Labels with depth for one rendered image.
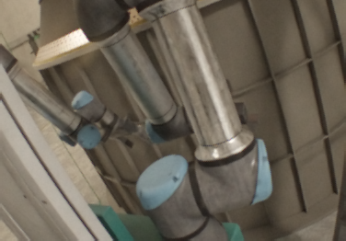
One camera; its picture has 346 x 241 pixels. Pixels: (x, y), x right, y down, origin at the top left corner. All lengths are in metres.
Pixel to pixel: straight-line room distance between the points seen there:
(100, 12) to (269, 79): 0.84
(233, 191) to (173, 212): 0.12
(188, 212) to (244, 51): 0.76
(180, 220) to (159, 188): 0.08
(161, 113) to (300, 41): 0.77
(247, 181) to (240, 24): 0.74
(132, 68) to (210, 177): 0.26
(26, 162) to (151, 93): 0.31
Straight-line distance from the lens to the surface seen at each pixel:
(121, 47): 0.61
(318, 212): 1.69
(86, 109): 1.12
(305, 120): 1.44
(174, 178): 0.58
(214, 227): 0.69
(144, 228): 0.88
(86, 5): 0.55
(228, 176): 0.56
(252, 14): 1.18
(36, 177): 0.53
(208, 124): 0.54
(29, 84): 0.94
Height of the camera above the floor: 1.26
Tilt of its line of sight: 21 degrees down
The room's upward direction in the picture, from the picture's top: 25 degrees counter-clockwise
